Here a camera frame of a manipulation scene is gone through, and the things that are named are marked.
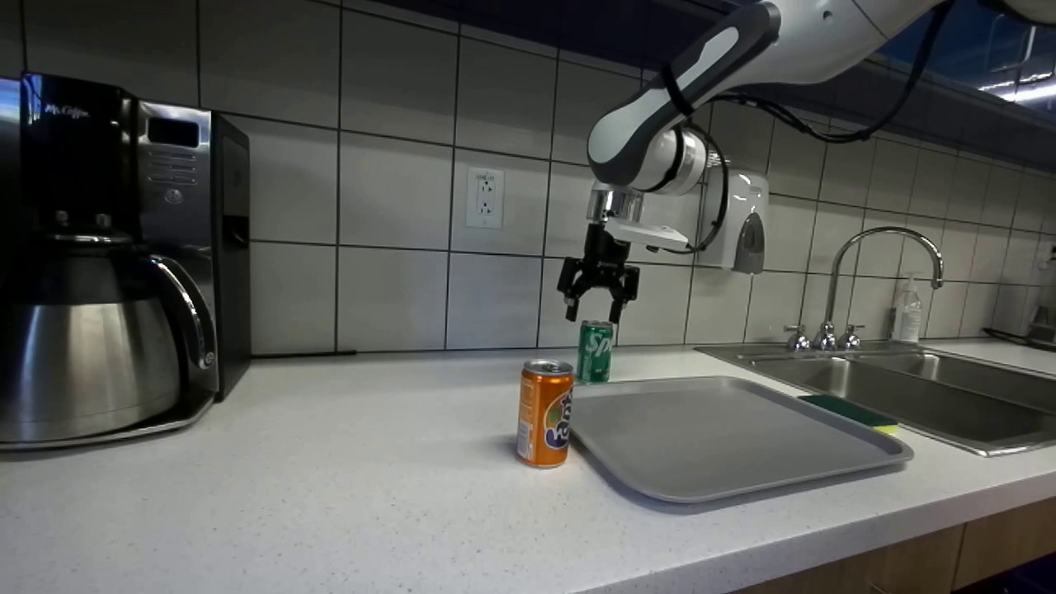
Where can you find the green sponge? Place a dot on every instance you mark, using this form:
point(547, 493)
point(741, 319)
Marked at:
point(853, 409)

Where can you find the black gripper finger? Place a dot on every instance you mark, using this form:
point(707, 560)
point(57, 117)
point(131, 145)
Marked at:
point(626, 292)
point(574, 284)

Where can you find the white wall soap dispenser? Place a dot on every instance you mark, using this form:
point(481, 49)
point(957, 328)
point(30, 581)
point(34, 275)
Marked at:
point(749, 209)

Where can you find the white wall power outlet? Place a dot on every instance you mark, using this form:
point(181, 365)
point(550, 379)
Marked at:
point(483, 198)

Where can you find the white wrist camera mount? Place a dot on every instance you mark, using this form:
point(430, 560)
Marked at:
point(661, 237)

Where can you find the stainless steel double sink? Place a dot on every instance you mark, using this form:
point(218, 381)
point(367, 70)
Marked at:
point(935, 398)

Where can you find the black coffee maker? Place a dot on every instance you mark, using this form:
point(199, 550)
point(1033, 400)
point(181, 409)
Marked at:
point(165, 185)

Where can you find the orange soda can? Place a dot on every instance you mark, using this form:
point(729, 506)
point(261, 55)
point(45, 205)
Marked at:
point(547, 418)

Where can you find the chrome gooseneck faucet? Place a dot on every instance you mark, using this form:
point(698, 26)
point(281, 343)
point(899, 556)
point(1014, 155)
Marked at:
point(838, 284)

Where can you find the wooden base cabinet front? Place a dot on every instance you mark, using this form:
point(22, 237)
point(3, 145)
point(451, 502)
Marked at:
point(935, 556)

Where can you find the clear soap bottle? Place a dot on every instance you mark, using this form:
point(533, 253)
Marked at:
point(908, 319)

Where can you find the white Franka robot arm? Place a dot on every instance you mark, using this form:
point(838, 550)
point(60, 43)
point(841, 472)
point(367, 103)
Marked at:
point(771, 43)

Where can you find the green soda can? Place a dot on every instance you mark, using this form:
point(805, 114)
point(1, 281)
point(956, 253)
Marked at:
point(599, 356)

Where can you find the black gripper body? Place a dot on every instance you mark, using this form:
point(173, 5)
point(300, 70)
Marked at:
point(605, 254)

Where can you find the stainless steel carafe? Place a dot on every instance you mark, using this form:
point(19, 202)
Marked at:
point(88, 365)

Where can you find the grey plastic tray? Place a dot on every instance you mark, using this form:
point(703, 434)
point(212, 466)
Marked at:
point(727, 440)

